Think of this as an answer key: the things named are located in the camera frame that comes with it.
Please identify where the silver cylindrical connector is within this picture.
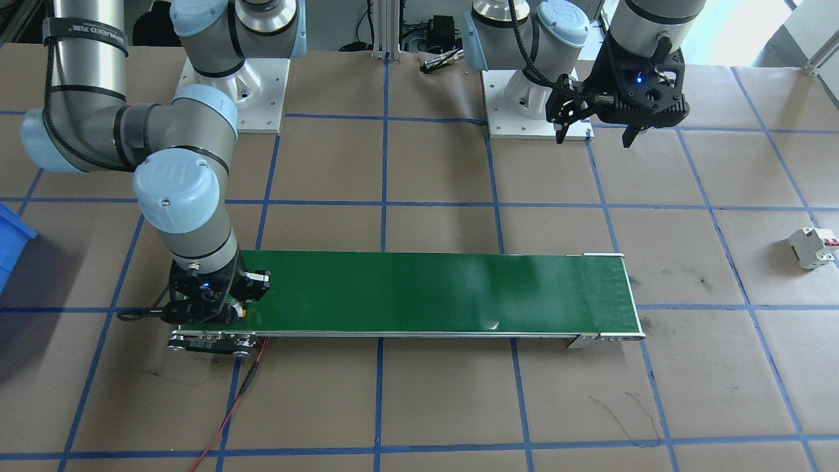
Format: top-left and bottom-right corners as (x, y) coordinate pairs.
(423, 51), (465, 71)

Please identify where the black power adapter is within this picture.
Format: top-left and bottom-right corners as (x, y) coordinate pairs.
(426, 16), (459, 45)

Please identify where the green conveyor belt unit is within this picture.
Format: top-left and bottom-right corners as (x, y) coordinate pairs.
(166, 246), (647, 358)

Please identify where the grey metal bar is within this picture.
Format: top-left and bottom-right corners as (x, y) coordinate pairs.
(803, 39), (839, 76)

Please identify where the blue plastic bin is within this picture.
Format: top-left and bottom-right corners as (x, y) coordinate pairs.
(0, 202), (37, 294)

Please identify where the white circuit breaker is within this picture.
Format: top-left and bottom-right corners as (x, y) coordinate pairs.
(788, 227), (839, 271)

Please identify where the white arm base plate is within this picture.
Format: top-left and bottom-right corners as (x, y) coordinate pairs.
(480, 66), (594, 140)
(164, 58), (291, 135)

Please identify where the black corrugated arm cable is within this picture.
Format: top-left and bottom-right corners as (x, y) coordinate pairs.
(508, 0), (617, 106)

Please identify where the red and black conveyor cable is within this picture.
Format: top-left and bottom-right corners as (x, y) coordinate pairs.
(189, 336), (269, 472)

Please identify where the aluminium profile post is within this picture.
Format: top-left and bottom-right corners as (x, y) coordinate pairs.
(370, 0), (402, 61)

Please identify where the black hanging cable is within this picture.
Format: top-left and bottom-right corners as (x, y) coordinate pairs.
(338, 0), (376, 53)

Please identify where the black printed velcro strap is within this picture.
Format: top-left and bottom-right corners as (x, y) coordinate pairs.
(43, 18), (127, 47)

